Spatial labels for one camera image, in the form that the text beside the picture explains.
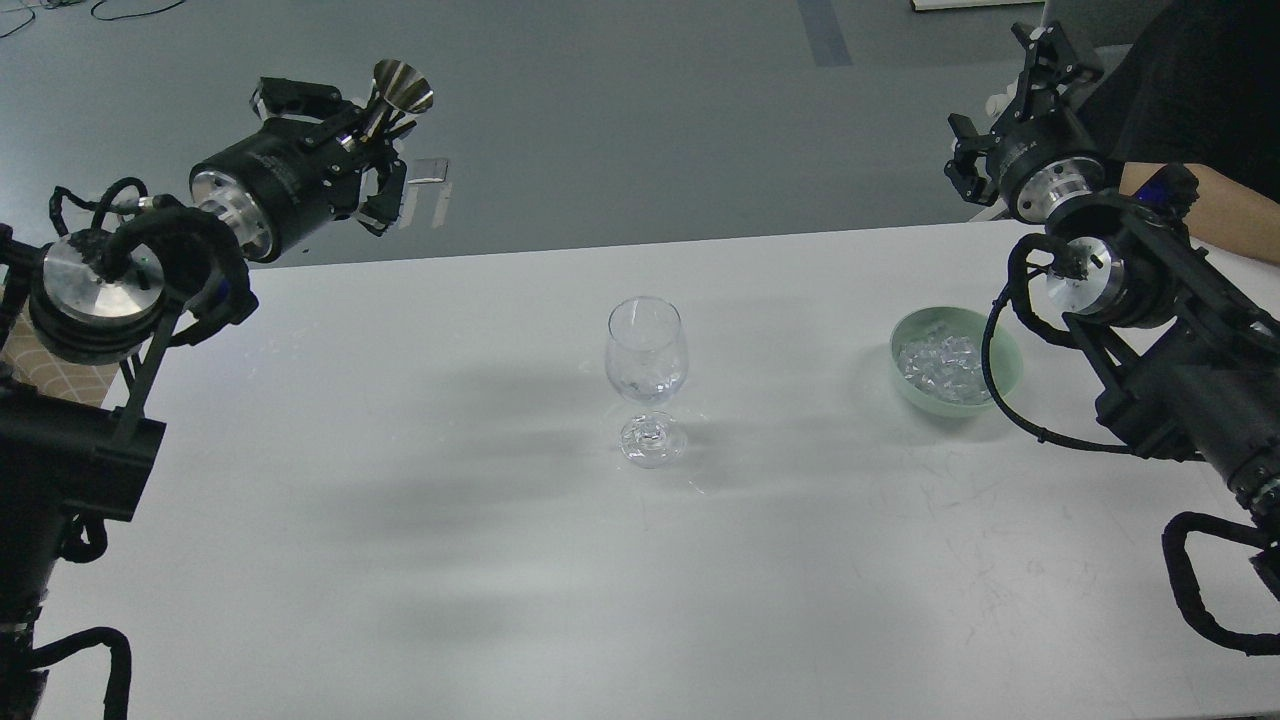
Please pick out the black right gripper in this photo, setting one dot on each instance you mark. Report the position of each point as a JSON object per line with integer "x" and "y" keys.
{"x": 1037, "y": 153}

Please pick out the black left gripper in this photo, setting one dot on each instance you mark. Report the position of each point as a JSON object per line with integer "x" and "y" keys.
{"x": 303, "y": 169}

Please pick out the steel double jigger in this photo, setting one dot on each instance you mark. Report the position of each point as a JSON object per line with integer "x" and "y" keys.
{"x": 399, "y": 94}

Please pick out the person's forearm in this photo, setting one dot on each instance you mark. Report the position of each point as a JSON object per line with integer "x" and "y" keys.
{"x": 1233, "y": 217}

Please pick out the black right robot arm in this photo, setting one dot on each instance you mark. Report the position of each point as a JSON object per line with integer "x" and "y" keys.
{"x": 1188, "y": 364}

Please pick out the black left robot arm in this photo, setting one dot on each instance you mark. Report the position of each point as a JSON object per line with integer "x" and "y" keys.
{"x": 129, "y": 276}

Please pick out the pile of ice cubes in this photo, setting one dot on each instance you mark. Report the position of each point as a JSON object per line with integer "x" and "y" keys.
{"x": 945, "y": 366}

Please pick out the clear wine glass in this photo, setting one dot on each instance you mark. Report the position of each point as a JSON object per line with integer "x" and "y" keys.
{"x": 647, "y": 362}

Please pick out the white office chair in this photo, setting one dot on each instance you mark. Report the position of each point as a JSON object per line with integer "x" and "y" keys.
{"x": 997, "y": 104}

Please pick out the silver floor plate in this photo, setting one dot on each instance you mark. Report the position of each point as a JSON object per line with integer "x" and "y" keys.
{"x": 427, "y": 193}

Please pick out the green bowl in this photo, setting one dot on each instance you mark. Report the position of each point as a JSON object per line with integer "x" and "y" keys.
{"x": 1000, "y": 355}

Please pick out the beige checkered sofa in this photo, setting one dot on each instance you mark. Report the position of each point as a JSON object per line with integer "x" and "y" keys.
{"x": 34, "y": 365}

